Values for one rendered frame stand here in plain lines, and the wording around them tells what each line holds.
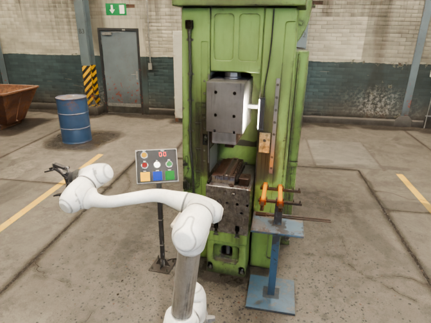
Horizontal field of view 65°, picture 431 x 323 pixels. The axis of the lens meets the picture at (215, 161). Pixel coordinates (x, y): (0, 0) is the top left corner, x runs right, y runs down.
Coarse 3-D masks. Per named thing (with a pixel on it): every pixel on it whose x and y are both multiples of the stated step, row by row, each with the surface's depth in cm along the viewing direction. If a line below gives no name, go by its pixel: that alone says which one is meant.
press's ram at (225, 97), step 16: (208, 80) 265; (224, 80) 266; (240, 80) 267; (208, 96) 264; (224, 96) 260; (240, 96) 257; (208, 112) 268; (224, 112) 265; (240, 112) 262; (208, 128) 273; (224, 128) 270; (240, 128) 266
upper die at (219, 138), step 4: (212, 132) 273; (216, 132) 273; (212, 136) 275; (216, 136) 274; (220, 136) 273; (224, 136) 272; (228, 136) 271; (232, 136) 270; (236, 136) 270; (240, 136) 288; (212, 140) 276; (216, 140) 275; (220, 140) 274; (224, 140) 273; (228, 140) 272; (232, 140) 272; (236, 140) 272; (232, 144) 273
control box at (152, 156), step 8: (136, 152) 278; (144, 152) 279; (152, 152) 280; (160, 152) 281; (168, 152) 282; (176, 152) 284; (136, 160) 277; (144, 160) 278; (152, 160) 279; (160, 160) 280; (168, 160) 281; (176, 160) 282; (136, 168) 276; (144, 168) 277; (152, 168) 278; (160, 168) 279; (168, 168) 280; (176, 168) 281; (152, 176) 277; (176, 176) 280; (144, 184) 281
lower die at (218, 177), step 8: (224, 160) 320; (240, 160) 317; (216, 168) 302; (224, 168) 300; (232, 168) 297; (240, 168) 306; (216, 176) 287; (224, 176) 285; (232, 176) 283; (232, 184) 285
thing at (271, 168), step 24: (264, 24) 249; (288, 24) 245; (264, 48) 254; (288, 48) 251; (264, 72) 260; (288, 72) 257; (264, 96) 267; (288, 96) 263; (264, 120) 274; (288, 120) 269; (288, 144) 314; (264, 168) 288; (264, 240) 313; (264, 264) 323
